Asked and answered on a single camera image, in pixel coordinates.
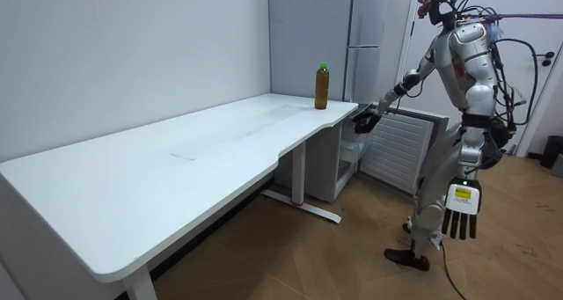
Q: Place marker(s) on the clear plastic fridge drawer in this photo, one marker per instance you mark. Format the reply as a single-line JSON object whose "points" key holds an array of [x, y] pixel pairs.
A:
{"points": [[354, 148]]}

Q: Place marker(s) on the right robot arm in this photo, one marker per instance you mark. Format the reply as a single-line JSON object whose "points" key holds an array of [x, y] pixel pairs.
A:
{"points": [[411, 78]]}

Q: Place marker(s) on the brown tea bottle green cap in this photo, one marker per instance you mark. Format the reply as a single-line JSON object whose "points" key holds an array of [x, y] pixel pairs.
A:
{"points": [[321, 89]]}

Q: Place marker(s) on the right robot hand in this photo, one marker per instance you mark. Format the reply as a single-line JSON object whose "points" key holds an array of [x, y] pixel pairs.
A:
{"points": [[366, 122]]}

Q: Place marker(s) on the white desk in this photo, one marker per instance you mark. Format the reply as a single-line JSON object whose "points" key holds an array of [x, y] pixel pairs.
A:
{"points": [[176, 168]]}

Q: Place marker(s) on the robot body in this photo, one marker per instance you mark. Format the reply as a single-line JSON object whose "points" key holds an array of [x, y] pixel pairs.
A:
{"points": [[451, 71]]}

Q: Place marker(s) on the grey fridge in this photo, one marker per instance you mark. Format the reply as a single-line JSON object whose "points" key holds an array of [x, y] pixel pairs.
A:
{"points": [[308, 36]]}

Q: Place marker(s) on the black waste bin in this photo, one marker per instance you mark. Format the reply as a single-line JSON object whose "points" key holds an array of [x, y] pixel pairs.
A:
{"points": [[552, 150]]}

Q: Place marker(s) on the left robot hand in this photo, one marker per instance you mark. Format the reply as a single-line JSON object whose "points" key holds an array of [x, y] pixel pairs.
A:
{"points": [[462, 203]]}

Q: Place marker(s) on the robot legs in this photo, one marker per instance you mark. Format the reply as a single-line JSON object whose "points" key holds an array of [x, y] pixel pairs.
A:
{"points": [[433, 181]]}

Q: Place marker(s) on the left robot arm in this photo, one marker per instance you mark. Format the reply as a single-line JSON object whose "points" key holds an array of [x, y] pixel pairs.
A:
{"points": [[479, 80]]}

